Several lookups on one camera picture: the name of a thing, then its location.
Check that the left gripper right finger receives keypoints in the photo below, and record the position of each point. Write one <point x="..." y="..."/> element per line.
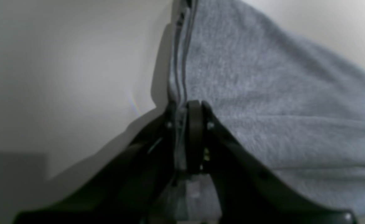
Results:
<point x="254" y="186"/>

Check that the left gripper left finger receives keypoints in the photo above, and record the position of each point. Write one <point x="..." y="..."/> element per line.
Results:
<point x="125" y="189"/>

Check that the grey T-shirt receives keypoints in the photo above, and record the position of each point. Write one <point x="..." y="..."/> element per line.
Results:
<point x="295" y="106"/>

